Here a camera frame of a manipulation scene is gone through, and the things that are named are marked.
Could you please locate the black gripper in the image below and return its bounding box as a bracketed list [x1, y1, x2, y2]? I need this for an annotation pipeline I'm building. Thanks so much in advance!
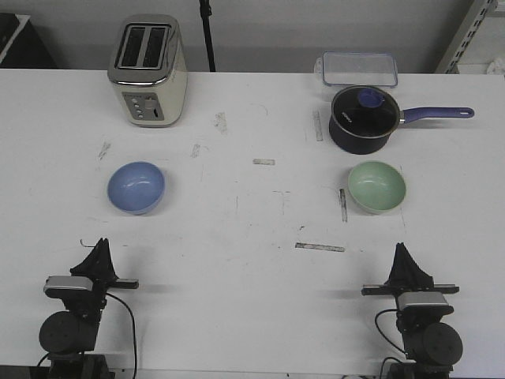
[361, 242, 459, 332]
[62, 238, 139, 316]

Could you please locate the blue bowl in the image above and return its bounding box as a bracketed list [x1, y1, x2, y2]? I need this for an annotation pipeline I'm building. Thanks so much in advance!
[107, 162, 166, 216]

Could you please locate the green bowl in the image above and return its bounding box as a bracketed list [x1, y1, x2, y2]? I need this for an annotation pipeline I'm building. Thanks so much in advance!
[347, 160, 407, 214]

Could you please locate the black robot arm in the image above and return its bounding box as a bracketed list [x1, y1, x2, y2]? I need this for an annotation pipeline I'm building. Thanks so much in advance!
[39, 238, 139, 378]
[361, 242, 463, 378]

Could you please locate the glass pot lid blue knob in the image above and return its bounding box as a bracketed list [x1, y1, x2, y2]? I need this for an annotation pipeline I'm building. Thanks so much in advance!
[332, 85, 400, 138]

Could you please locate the cream and chrome toaster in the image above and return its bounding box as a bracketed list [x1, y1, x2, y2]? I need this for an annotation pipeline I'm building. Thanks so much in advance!
[107, 13, 188, 128]

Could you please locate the clear plastic food container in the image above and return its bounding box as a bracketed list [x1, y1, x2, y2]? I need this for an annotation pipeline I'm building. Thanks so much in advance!
[314, 51, 398, 88]

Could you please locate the white crumpled cloth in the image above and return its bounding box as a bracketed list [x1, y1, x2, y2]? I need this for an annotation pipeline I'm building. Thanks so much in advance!
[486, 57, 505, 75]

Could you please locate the grey metal shelf rack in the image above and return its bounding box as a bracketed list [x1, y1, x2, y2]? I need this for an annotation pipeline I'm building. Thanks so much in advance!
[434, 1, 504, 74]

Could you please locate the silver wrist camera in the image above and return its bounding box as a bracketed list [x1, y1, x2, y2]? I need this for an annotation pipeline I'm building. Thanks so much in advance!
[397, 291, 449, 311]
[43, 276, 93, 299]

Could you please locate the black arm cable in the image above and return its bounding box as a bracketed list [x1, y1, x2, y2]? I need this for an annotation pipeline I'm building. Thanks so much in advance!
[103, 291, 138, 376]
[374, 309, 407, 356]

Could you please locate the dark blue saucepan with handle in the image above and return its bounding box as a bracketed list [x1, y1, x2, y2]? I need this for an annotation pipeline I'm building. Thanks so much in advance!
[328, 85, 474, 155]

